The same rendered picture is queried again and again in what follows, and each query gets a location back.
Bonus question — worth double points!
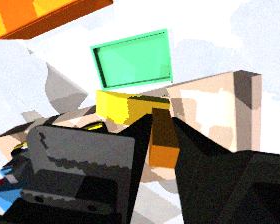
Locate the yellow wedge with orange handle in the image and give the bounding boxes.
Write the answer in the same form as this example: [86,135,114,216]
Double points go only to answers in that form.
[96,90,180,170]

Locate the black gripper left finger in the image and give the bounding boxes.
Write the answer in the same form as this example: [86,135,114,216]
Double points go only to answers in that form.
[26,113,153,224]

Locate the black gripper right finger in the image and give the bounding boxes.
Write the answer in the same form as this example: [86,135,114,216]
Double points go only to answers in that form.
[172,117,280,224]

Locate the green tray floor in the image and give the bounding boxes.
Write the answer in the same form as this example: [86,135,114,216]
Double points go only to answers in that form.
[96,33,170,86]

